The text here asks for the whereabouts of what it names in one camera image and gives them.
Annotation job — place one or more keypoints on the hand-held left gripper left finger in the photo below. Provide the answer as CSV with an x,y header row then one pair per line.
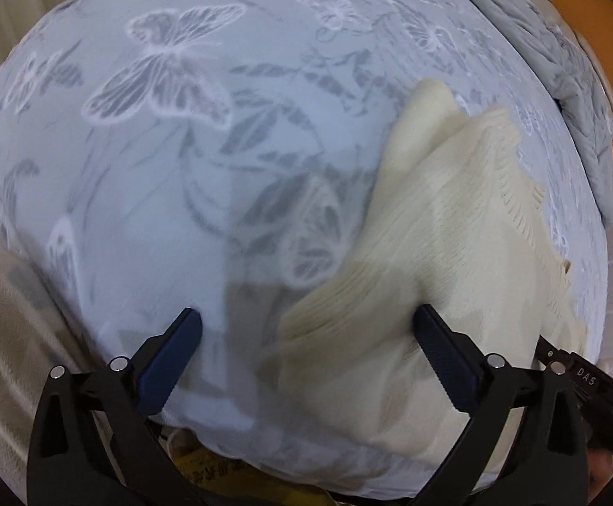
x,y
172,358

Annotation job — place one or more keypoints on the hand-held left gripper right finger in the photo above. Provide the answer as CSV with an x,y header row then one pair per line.
x,y
446,363

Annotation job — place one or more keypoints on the beige curtain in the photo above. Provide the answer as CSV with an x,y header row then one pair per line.
x,y
5,327

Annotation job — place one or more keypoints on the bed with butterfly sheet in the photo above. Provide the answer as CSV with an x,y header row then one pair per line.
x,y
153,221

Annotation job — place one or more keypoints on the grey quilted duvet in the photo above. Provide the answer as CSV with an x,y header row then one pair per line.
x,y
564,79

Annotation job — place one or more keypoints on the yellow printed bag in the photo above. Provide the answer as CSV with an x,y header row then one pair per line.
x,y
222,472

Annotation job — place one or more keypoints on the person's right hand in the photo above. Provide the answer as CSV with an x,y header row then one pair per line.
x,y
601,477

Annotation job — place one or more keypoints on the cream knit cardigan red buttons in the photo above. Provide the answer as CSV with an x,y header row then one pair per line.
x,y
459,247

